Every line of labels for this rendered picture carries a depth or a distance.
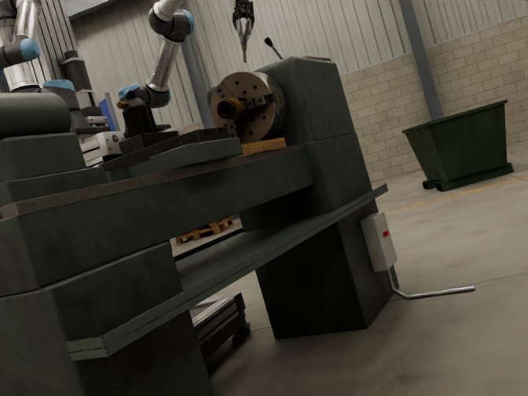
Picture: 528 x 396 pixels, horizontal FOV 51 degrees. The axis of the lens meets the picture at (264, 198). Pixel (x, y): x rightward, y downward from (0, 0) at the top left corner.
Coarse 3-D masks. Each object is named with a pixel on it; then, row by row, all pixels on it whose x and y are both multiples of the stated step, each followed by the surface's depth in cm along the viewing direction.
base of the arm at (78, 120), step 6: (72, 108) 227; (78, 108) 230; (72, 114) 227; (78, 114) 228; (72, 120) 226; (78, 120) 227; (84, 120) 230; (72, 126) 225; (78, 126) 226; (84, 126) 228
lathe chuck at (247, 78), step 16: (224, 80) 240; (240, 80) 237; (256, 80) 233; (240, 96) 238; (256, 96) 234; (256, 112) 236; (272, 112) 232; (256, 128) 237; (272, 128) 236; (240, 144) 242
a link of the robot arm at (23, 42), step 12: (24, 0) 221; (36, 0) 223; (24, 12) 215; (36, 12) 220; (24, 24) 210; (36, 24) 217; (24, 36) 205; (12, 48) 200; (24, 48) 200; (36, 48) 204; (12, 60) 202; (24, 60) 204
